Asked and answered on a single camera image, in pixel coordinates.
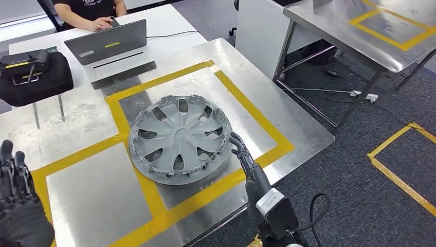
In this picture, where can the yellow floor tape square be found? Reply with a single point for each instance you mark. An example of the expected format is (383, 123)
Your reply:
(255, 242)

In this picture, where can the grey plastic wheel cover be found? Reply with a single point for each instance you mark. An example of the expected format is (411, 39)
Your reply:
(180, 136)

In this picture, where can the grey laptop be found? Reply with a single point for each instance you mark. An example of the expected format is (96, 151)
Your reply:
(105, 41)

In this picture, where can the white desk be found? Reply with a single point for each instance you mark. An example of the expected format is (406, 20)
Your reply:
(170, 20)

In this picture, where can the person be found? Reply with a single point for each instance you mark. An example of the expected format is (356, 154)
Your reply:
(85, 10)

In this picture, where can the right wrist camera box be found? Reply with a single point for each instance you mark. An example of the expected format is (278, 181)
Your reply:
(272, 204)

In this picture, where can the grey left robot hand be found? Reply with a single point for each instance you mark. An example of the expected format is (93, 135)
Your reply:
(20, 218)

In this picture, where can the steel workbench table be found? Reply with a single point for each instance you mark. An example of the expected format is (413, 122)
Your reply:
(85, 191)

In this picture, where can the white power strip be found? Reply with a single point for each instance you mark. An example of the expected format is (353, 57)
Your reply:
(366, 96)

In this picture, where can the black power adapter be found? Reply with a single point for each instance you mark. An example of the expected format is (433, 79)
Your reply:
(330, 73)

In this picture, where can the black carry bag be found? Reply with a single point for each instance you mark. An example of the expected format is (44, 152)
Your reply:
(51, 81)

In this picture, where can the black electronic device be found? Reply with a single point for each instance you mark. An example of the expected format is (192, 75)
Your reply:
(24, 61)

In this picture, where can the white desk panel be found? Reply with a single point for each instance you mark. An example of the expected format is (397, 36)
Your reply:
(259, 34)

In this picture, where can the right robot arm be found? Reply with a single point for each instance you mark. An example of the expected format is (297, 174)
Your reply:
(276, 241)

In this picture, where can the yellow tape on table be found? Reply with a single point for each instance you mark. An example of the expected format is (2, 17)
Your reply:
(374, 34)

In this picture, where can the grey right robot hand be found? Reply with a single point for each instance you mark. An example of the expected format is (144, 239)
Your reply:
(255, 184)

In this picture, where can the yellow tape on workbench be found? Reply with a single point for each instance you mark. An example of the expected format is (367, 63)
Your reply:
(260, 117)

